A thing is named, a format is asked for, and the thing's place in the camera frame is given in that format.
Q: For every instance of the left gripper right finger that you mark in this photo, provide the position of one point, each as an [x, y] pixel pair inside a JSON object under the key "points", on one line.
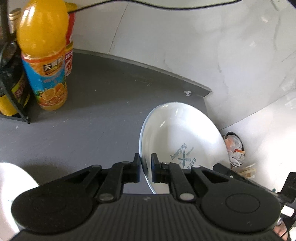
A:
{"points": [[173, 175]]}

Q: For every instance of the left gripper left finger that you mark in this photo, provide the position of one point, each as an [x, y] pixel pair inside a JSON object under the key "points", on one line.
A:
{"points": [[118, 175]]}

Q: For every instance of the small white patterned plate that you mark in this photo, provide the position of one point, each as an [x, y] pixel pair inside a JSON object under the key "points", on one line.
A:
{"points": [[179, 133]]}

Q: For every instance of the person's right hand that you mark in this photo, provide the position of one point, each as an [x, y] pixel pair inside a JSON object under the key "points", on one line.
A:
{"points": [[281, 230]]}

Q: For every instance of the brown pot with packets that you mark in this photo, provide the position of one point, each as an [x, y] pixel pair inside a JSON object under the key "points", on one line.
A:
{"points": [[235, 149]]}

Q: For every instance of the red label bottle behind juice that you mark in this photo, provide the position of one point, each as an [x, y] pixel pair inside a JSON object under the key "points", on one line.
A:
{"points": [[69, 42]]}

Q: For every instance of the black metal shelf rack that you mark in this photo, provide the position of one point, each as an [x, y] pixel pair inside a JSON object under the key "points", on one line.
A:
{"points": [[13, 92]]}

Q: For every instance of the orange juice bottle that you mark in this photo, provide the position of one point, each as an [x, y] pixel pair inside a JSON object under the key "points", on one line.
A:
{"points": [[41, 35]]}

